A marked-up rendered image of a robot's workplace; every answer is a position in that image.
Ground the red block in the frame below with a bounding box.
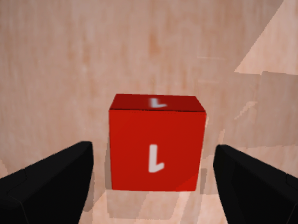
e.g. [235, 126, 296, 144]
[109, 93, 208, 192]

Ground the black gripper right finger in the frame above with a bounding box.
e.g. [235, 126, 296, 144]
[213, 144, 298, 224]

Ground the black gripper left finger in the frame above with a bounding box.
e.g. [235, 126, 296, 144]
[0, 141, 93, 224]

